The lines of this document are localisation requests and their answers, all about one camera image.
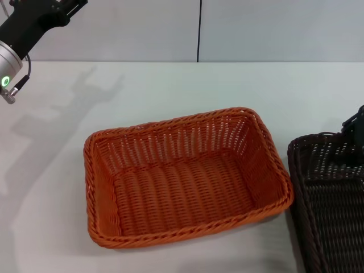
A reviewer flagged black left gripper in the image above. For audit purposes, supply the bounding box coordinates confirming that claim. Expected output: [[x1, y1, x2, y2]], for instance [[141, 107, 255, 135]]
[[0, 0, 89, 57]]

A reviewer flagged dark brown woven basket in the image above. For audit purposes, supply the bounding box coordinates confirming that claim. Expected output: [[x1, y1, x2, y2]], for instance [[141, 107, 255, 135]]
[[287, 131, 364, 273]]

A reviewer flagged orange woven plastic basket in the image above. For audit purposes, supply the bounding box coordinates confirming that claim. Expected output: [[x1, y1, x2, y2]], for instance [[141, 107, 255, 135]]
[[83, 106, 295, 250]]

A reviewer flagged black cable with metal plug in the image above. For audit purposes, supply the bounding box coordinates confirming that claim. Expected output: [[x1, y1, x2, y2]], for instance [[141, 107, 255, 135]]
[[2, 53, 31, 105]]

